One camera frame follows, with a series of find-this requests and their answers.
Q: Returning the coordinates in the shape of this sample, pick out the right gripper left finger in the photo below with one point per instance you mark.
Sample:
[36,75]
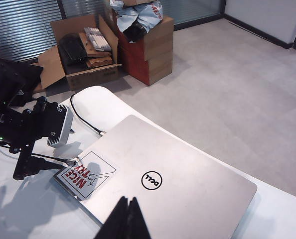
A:
[115,224]

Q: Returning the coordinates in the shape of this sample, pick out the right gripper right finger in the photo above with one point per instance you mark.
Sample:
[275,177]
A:
[138,224]

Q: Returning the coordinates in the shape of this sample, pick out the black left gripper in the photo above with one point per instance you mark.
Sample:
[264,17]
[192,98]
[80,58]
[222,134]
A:
[26,124]

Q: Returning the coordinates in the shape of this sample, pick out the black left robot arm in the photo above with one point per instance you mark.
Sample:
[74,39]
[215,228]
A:
[3,74]

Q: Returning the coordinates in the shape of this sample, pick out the white red Nice Try sticker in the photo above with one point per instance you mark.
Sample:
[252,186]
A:
[73,176]

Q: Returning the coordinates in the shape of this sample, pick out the silver Dell laptop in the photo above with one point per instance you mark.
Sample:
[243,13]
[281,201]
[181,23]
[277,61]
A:
[188,199]

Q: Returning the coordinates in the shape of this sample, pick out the open brown cardboard box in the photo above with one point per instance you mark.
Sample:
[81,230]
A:
[93,77]

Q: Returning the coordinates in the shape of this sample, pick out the black flat device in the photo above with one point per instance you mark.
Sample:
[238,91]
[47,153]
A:
[72,49]

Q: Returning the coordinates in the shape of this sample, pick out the brown flat carton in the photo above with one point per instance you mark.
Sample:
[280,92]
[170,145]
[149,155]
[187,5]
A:
[88,48]
[99,61]

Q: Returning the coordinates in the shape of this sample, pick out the white keyboard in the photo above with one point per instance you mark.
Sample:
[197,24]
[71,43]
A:
[97,38]

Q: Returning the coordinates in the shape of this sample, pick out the brown red cardboard box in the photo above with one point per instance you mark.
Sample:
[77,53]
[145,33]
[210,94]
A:
[158,37]
[160,69]

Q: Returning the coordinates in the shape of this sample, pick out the dark crumpled bag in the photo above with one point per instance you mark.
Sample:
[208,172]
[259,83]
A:
[135,31]

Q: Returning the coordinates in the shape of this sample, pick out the grey plastic mailing bag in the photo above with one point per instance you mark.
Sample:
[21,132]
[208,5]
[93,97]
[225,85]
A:
[148,15]

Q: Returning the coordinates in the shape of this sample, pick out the small flat brown cardboard box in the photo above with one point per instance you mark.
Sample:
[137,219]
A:
[138,2]

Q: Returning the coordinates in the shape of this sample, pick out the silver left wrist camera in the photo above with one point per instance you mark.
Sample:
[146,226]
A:
[63,124]

